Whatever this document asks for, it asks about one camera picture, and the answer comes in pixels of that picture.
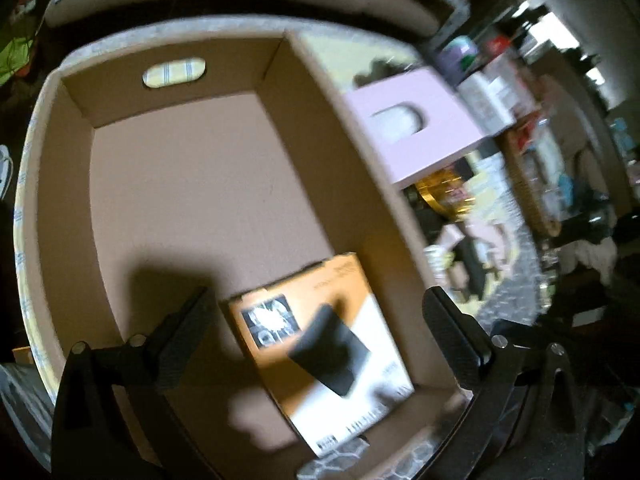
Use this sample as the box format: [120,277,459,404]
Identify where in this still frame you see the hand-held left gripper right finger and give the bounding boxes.
[422,286,588,480]

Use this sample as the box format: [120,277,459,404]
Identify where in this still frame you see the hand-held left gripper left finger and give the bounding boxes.
[51,286,221,480]

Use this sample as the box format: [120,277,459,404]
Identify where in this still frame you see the orange and white product box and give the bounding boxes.
[227,252,416,458]

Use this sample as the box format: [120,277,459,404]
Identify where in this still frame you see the brown cardboard box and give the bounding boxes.
[12,16,478,480]

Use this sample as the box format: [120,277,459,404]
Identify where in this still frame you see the pink box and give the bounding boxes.
[345,69,493,188]

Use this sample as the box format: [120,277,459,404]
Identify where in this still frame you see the cluttered storage shelf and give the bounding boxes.
[415,0,640,241]

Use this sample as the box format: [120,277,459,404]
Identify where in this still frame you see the green plastic bags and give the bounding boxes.
[0,35,37,87]

